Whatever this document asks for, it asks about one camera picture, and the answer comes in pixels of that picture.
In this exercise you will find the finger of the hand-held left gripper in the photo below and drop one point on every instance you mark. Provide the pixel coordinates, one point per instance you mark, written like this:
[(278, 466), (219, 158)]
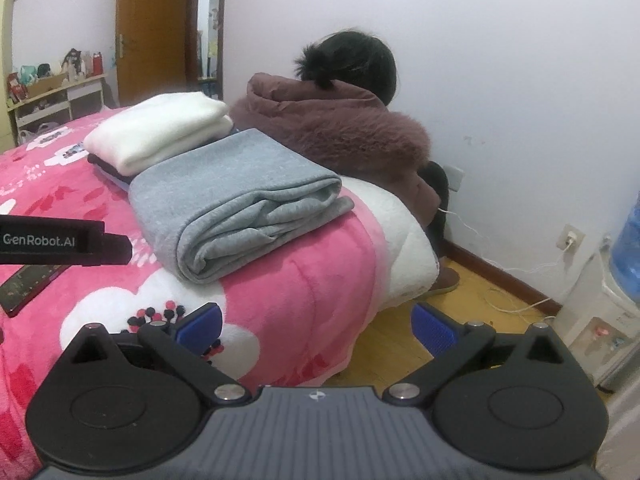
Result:
[(117, 249)]

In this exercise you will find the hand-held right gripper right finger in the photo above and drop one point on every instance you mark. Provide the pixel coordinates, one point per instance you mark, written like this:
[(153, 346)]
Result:
[(432, 329)]

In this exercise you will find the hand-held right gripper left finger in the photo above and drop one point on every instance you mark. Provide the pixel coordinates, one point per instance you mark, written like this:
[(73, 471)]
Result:
[(200, 327)]

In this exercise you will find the black remote control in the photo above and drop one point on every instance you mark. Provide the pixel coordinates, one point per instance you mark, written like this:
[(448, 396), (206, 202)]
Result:
[(25, 287)]

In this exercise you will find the folded black garment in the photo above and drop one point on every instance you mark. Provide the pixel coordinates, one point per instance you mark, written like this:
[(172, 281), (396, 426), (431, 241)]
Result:
[(107, 167)]

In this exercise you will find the pink floral blanket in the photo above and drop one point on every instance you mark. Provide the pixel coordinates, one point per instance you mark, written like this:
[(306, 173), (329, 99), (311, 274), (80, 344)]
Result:
[(300, 285)]

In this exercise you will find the white plastic bag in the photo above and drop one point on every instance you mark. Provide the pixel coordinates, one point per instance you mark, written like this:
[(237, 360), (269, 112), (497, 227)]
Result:
[(42, 130)]

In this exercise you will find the folded white sweater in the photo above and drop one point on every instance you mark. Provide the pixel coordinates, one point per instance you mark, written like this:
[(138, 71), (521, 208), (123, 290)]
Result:
[(150, 130)]

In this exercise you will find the white shelf desk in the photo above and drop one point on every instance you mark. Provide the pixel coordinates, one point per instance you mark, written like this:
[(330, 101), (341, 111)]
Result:
[(85, 92)]

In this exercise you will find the white water dispenser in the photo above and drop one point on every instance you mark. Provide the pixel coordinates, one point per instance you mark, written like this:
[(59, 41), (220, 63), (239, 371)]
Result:
[(585, 310)]

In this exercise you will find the cardboard box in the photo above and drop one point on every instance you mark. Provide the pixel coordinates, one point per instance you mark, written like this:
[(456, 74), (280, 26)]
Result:
[(47, 86)]

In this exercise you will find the teal plush toy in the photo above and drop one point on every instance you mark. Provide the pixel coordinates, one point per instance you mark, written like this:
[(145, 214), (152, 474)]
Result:
[(29, 72)]

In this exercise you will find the red thermos bottle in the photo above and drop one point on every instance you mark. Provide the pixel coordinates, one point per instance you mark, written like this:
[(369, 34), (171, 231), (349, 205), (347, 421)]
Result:
[(97, 66)]

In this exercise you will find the pale yellow wardrobe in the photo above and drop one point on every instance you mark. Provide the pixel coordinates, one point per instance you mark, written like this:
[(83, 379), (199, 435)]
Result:
[(5, 60)]

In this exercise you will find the blue water bottle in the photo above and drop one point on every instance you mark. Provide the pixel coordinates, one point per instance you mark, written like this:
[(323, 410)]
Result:
[(630, 255)]

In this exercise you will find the wooden door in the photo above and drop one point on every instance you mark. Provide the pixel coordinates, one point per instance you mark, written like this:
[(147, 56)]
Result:
[(150, 20)]

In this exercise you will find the white wall socket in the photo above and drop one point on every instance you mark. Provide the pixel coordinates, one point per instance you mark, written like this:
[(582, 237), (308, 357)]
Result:
[(570, 237), (454, 177)]

